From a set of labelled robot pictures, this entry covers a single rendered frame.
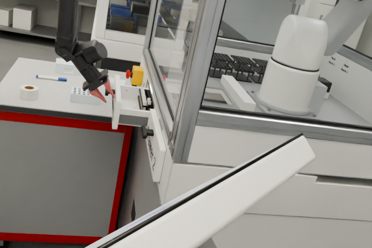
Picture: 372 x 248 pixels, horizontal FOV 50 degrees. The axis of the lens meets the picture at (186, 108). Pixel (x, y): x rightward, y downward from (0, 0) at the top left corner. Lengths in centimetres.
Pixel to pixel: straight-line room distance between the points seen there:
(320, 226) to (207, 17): 73
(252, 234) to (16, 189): 107
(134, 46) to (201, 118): 136
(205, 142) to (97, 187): 92
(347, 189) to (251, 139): 36
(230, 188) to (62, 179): 140
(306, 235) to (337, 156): 27
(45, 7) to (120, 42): 354
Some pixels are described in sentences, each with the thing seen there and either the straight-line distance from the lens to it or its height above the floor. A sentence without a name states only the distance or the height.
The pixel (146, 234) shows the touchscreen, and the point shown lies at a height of 119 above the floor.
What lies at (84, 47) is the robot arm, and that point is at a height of 108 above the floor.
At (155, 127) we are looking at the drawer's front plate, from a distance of 124.
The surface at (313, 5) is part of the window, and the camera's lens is 102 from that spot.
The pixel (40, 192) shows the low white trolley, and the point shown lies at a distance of 189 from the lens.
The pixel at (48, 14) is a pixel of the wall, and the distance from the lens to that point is 579.
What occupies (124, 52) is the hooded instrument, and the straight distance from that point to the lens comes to 232.
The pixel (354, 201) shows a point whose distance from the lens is 132.
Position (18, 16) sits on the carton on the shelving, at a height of 30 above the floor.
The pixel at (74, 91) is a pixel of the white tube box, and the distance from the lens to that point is 180.
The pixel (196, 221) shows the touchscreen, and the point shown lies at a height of 118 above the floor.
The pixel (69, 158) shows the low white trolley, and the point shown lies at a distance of 179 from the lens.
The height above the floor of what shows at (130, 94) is 86.
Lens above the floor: 144
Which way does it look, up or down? 21 degrees down
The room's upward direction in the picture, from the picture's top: 12 degrees clockwise
